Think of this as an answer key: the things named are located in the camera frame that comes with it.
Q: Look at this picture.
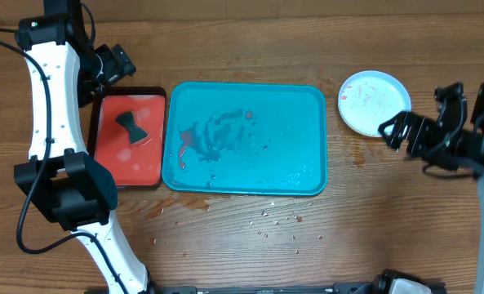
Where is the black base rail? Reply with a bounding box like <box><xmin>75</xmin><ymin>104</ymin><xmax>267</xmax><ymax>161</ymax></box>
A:
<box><xmin>84</xmin><ymin>281</ymin><xmax>446</xmax><ymax>294</ymax></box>

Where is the light blue plate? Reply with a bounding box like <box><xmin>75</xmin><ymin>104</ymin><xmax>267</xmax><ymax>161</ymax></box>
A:
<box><xmin>337</xmin><ymin>70</ymin><xmax>412</xmax><ymax>137</ymax></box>

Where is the dark red water tray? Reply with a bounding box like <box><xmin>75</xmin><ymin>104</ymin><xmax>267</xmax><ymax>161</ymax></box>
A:
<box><xmin>87</xmin><ymin>87</ymin><xmax>167</xmax><ymax>187</ymax></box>

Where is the green and orange sponge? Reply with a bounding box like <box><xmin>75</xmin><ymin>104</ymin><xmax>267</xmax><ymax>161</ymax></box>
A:
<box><xmin>115</xmin><ymin>111</ymin><xmax>148</xmax><ymax>145</ymax></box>

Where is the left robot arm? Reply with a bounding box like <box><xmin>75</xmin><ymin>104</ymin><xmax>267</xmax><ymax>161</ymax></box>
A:
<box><xmin>14</xmin><ymin>0</ymin><xmax>158</xmax><ymax>293</ymax></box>

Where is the teal plastic tray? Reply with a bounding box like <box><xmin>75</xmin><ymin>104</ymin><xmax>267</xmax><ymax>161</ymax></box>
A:
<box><xmin>162</xmin><ymin>82</ymin><xmax>328</xmax><ymax>196</ymax></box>

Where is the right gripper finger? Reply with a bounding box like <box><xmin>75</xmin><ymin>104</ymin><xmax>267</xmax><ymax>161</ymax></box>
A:
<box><xmin>378</xmin><ymin>111</ymin><xmax>412</xmax><ymax>149</ymax></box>
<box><xmin>434</xmin><ymin>82</ymin><xmax>467</xmax><ymax>131</ymax></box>

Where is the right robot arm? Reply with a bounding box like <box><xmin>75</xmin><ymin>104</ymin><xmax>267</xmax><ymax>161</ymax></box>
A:
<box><xmin>378</xmin><ymin>82</ymin><xmax>484</xmax><ymax>293</ymax></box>

